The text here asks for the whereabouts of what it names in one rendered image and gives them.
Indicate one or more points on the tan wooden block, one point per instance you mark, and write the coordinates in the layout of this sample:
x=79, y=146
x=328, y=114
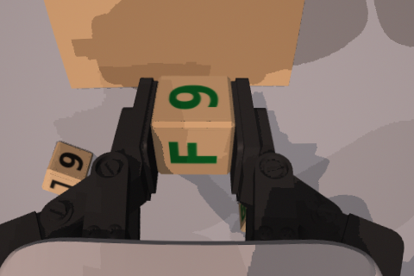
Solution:
x=242, y=213
x=193, y=125
x=68, y=166

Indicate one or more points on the tan square mat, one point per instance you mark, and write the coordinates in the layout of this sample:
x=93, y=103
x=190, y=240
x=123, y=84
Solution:
x=114, y=43

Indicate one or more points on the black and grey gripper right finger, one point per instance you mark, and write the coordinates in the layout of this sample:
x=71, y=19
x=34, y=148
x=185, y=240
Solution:
x=282, y=207

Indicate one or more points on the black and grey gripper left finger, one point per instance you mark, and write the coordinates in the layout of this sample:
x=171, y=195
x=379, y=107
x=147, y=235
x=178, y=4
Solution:
x=99, y=204

